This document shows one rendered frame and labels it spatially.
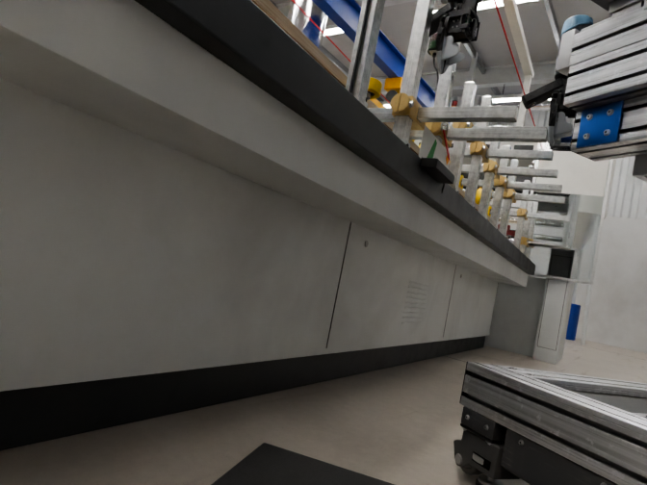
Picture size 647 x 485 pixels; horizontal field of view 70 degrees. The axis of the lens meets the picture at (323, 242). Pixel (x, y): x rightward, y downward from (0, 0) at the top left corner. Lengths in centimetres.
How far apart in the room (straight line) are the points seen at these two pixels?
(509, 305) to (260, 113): 346
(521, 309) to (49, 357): 359
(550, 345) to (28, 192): 357
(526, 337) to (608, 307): 622
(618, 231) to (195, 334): 968
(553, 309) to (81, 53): 362
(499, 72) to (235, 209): 960
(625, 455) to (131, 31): 86
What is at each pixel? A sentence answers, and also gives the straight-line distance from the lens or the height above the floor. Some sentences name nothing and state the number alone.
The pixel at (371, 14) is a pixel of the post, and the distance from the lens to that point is 108.
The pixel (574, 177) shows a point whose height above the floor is 140.
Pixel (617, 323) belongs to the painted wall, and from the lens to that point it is 1014.
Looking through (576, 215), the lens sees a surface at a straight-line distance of 392.
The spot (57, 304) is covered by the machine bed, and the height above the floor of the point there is 23.
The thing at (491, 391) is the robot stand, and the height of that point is 19.
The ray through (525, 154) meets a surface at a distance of 196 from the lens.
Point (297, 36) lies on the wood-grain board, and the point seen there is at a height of 88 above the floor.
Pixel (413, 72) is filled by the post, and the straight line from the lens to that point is 128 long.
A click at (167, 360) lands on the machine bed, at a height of 13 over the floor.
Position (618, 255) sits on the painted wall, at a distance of 1024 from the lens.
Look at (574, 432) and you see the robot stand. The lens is 88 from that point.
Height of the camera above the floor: 36
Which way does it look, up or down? 3 degrees up
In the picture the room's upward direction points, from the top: 11 degrees clockwise
